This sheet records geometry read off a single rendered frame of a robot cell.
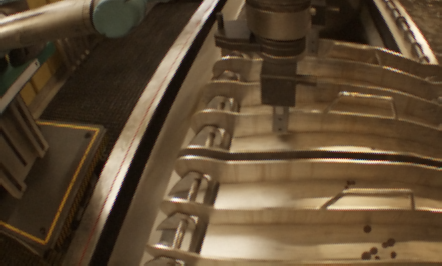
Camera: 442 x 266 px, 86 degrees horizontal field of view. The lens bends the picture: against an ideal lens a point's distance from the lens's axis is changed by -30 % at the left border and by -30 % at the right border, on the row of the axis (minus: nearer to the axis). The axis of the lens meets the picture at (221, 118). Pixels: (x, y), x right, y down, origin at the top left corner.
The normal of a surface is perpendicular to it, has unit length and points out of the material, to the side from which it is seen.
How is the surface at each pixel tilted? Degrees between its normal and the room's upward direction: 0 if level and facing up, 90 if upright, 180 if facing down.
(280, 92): 90
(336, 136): 3
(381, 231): 2
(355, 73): 90
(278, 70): 0
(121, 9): 90
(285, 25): 90
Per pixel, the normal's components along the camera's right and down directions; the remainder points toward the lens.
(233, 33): -0.10, -0.72
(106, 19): 0.00, 0.69
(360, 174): -0.21, 0.69
